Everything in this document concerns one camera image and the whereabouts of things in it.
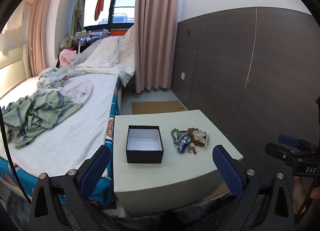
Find light blue crumpled blanket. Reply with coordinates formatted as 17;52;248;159
37;67;75;89

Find person's right hand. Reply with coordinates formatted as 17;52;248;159
292;176;317;216

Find silver chain bracelet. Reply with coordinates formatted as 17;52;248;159
171;128;186;150

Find white duvet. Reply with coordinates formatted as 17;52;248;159
75;24;137;87

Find green striped blanket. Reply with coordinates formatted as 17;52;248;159
0;88;84;149

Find window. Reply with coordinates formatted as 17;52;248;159
80;0;137;30

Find white stand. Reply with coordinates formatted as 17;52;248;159
71;30;91;54

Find pile of small trinkets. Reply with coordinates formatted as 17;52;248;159
187;127;211;149

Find pink plush cloth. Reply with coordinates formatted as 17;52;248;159
59;49;78;68

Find cream bead bracelet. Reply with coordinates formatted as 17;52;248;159
192;131;208;144

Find blue bead bracelet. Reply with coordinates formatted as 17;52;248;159
178;133;193;153

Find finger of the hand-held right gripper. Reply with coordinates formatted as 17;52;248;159
278;134;312;149
264;142;299;165

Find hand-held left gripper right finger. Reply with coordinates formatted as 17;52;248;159
212;144;295;231

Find green hanging garment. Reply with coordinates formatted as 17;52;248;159
70;0;84;36

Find white low table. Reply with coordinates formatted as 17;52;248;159
113;109;244;202

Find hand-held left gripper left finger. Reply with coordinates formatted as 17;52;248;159
30;144;112;231

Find white printed shirt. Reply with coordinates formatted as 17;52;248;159
59;79;94;104

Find black jewelry box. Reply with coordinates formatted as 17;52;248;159
126;125;164;164

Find pink curtain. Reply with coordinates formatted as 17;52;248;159
27;0;63;77
134;0;179;94

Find orange hanging garment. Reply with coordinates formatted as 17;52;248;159
94;0;106;20

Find beige headboard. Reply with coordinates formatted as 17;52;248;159
0;43;31;97

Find flat cardboard sheet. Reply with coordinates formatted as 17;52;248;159
132;101;187;115

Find black cable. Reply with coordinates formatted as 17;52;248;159
0;106;32;204

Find bed with white sheet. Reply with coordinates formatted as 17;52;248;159
0;81;123;208
0;46;123;209

